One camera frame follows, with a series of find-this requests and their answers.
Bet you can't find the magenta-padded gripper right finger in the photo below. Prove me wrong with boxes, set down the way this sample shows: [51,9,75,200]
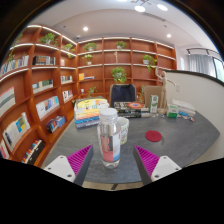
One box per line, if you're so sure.
[133,144,183,186]

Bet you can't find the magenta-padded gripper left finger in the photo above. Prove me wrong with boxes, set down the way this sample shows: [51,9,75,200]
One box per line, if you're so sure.
[43,144,95,187]

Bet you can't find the clear white-capped water bottle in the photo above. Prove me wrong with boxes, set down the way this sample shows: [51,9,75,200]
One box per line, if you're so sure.
[97,107,122,169]

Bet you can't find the flat round red coaster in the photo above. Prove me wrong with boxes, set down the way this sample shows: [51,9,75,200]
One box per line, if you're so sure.
[144,129,163,143]

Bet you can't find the small green-white box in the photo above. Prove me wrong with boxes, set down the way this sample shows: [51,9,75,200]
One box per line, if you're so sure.
[166,104,180,119]

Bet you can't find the colourful book stack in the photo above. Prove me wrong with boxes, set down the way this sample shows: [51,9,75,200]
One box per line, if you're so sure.
[73,97,110,130]

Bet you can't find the white flat box stack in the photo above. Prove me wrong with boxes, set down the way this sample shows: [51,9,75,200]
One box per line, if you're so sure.
[171,98,197,118]

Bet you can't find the tall green-white carton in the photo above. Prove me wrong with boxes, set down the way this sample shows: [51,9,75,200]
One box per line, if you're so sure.
[149,94,160,114]

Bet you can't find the dark book stack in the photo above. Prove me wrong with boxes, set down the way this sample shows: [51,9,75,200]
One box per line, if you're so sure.
[113,101,152,119]

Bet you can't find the wooden artist mannequin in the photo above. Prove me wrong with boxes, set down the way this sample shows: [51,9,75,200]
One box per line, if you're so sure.
[154,66,177,115]

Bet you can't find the tan chair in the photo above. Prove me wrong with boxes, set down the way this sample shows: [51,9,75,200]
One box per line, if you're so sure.
[143,85,163,105]

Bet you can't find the dark blue chair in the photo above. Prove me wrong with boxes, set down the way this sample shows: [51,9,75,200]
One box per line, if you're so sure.
[109,83,138,108]

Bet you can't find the wooden shelf unit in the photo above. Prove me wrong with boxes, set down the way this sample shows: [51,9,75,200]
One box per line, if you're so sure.
[0,23,178,168]

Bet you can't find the grey curtain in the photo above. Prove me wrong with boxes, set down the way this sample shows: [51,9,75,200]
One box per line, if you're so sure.
[188,53,214,78]

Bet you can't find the window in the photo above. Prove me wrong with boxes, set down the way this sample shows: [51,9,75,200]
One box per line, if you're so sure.
[212,57,224,83]

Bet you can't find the ceiling lights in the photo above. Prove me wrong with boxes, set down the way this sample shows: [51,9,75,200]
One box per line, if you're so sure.
[81,0,173,39]

